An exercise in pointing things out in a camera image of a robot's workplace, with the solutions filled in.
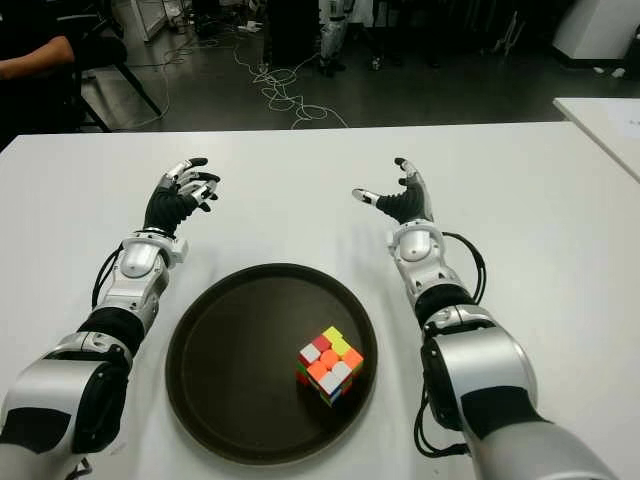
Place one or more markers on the robot left hand black silver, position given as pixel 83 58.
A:
pixel 162 207

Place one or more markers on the round dark brown plate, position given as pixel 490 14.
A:
pixel 240 360

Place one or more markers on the white side table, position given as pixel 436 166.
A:
pixel 605 127

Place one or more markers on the person's bare forearm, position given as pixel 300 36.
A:
pixel 35 57

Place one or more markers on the multicoloured Rubik's cube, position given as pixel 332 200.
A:
pixel 327 365

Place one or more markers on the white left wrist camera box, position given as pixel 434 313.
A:
pixel 181 251

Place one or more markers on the tall black cabinet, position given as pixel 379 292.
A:
pixel 292 30

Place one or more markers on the white board panel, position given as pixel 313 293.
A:
pixel 140 17

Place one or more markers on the black metal chair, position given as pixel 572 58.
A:
pixel 107 50

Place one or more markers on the robot left arm silver black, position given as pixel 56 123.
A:
pixel 55 390

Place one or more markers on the seated person in black shirt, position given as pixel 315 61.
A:
pixel 25 105

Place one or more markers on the robot right hand black silver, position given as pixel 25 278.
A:
pixel 410 202

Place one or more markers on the white power strip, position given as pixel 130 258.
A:
pixel 250 27

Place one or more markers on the small white floor scrap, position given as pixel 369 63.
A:
pixel 618 73

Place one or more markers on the robot right arm silver black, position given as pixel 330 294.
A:
pixel 485 365

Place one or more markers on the white cabinet with black base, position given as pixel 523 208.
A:
pixel 595 25

